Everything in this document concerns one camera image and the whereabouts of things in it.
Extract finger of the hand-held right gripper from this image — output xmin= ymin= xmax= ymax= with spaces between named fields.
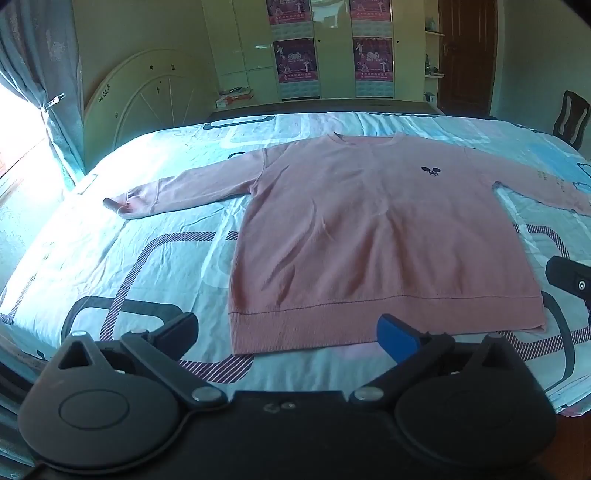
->
xmin=545 ymin=256 xmax=591 ymax=324

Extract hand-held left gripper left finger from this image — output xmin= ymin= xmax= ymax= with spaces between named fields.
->
xmin=44 ymin=312 xmax=228 ymax=409

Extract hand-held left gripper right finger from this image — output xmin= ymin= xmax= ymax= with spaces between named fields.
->
xmin=349 ymin=314 xmax=532 ymax=407

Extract pink sweater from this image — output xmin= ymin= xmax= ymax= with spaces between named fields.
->
xmin=102 ymin=131 xmax=591 ymax=357

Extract printed bed sheet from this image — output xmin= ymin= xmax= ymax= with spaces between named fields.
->
xmin=0 ymin=111 xmax=591 ymax=416

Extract dark wooden chair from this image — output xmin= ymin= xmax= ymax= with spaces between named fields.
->
xmin=553 ymin=90 xmax=591 ymax=151

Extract orange and white box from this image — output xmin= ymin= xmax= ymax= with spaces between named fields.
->
xmin=216 ymin=87 xmax=256 ymax=109

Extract cream arched headboard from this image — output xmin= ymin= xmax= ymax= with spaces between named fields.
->
xmin=83 ymin=48 xmax=218 ymax=171

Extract brown wooden door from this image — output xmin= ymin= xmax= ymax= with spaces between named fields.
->
xmin=436 ymin=0 xmax=499 ymax=118

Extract cream wardrobe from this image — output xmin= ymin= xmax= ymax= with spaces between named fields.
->
xmin=203 ymin=0 xmax=428 ymax=104

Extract teal curtain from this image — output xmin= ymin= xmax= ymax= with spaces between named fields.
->
xmin=0 ymin=0 xmax=86 ymax=190

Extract wall shelves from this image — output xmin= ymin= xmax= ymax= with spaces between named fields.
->
xmin=424 ymin=18 xmax=447 ymax=103

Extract wall poster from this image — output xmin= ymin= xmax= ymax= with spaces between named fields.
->
xmin=349 ymin=0 xmax=393 ymax=24
xmin=273 ymin=39 xmax=320 ymax=100
xmin=267 ymin=0 xmax=309 ymax=26
xmin=353 ymin=37 xmax=394 ymax=97

